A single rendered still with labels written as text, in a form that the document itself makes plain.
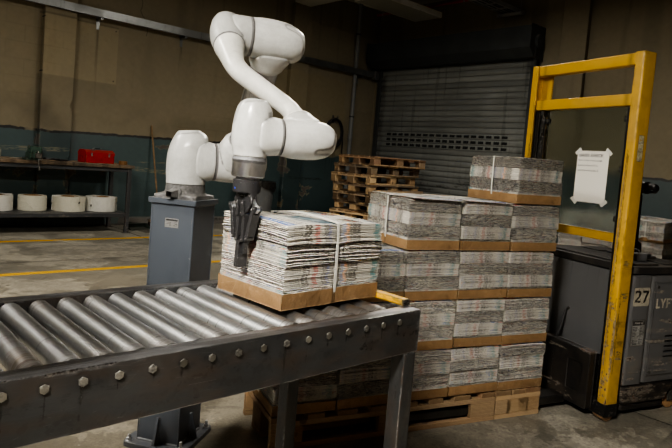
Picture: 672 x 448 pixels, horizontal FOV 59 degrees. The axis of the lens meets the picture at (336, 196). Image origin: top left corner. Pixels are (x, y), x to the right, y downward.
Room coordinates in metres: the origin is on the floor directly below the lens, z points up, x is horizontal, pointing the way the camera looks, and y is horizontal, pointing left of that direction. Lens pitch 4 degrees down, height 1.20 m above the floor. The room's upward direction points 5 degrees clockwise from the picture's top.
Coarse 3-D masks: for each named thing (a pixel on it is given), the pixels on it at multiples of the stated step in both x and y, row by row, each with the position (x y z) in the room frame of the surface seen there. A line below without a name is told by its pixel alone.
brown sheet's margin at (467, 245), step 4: (460, 240) 2.71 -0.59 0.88; (460, 244) 2.70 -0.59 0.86; (464, 244) 2.70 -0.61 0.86; (468, 244) 2.71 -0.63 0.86; (472, 244) 2.72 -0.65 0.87; (476, 244) 2.73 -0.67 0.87; (480, 244) 2.74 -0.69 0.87; (484, 244) 2.75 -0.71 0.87; (488, 244) 2.76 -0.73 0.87; (492, 244) 2.77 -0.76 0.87; (496, 244) 2.78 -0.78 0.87; (500, 244) 2.79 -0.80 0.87; (504, 244) 2.80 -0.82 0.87; (508, 244) 2.82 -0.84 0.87; (460, 248) 2.70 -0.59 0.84; (464, 248) 2.70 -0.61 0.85; (468, 248) 2.71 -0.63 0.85; (472, 248) 2.72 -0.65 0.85; (476, 248) 2.73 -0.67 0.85; (480, 248) 2.74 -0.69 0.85; (484, 248) 2.75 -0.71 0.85; (488, 248) 2.76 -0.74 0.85; (492, 248) 2.77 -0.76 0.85; (496, 248) 2.78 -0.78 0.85; (500, 248) 2.79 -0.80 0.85; (504, 248) 2.81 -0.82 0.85; (508, 248) 2.82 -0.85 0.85
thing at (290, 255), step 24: (264, 216) 1.61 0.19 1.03; (288, 216) 1.71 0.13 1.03; (264, 240) 1.55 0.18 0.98; (288, 240) 1.48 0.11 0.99; (312, 240) 1.55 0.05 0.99; (264, 264) 1.55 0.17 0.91; (288, 264) 1.50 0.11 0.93; (312, 264) 1.55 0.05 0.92; (264, 288) 1.54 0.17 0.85; (288, 288) 1.50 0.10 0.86; (312, 288) 1.56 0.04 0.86
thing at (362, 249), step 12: (312, 216) 1.74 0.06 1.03; (324, 216) 1.77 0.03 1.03; (336, 216) 1.79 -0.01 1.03; (348, 216) 1.83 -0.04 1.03; (348, 228) 1.64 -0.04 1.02; (360, 228) 1.68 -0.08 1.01; (372, 228) 1.71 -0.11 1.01; (348, 240) 1.65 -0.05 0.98; (360, 240) 1.68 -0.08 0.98; (372, 240) 1.72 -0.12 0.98; (348, 252) 1.65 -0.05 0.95; (360, 252) 1.69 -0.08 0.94; (372, 252) 1.73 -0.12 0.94; (348, 264) 1.66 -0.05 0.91; (360, 264) 1.70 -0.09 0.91; (372, 264) 1.74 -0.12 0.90; (348, 276) 1.67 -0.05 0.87; (360, 276) 1.70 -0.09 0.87; (372, 276) 1.74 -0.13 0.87
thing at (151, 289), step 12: (120, 288) 1.61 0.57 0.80; (132, 288) 1.62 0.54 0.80; (144, 288) 1.63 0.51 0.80; (156, 288) 1.65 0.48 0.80; (168, 288) 1.67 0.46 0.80; (192, 288) 1.72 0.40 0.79; (0, 300) 1.40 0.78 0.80; (12, 300) 1.41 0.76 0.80; (24, 300) 1.42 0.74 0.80; (48, 300) 1.45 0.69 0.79
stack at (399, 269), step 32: (384, 256) 2.52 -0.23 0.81; (416, 256) 2.60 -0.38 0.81; (448, 256) 2.67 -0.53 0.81; (480, 256) 2.75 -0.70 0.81; (384, 288) 2.53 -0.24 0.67; (416, 288) 2.60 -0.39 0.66; (448, 288) 2.68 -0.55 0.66; (480, 288) 2.75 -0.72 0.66; (448, 320) 2.67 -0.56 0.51; (480, 320) 2.77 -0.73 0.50; (416, 352) 2.62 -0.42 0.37; (448, 352) 2.69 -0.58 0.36; (480, 352) 2.77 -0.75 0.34; (320, 384) 2.42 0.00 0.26; (352, 384) 2.48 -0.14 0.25; (384, 384) 2.55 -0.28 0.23; (416, 384) 2.62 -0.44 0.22; (448, 384) 2.70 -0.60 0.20; (256, 416) 2.49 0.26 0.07; (320, 416) 2.42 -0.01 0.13; (352, 416) 2.48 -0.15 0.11; (384, 416) 2.55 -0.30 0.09; (480, 416) 2.78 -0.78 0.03
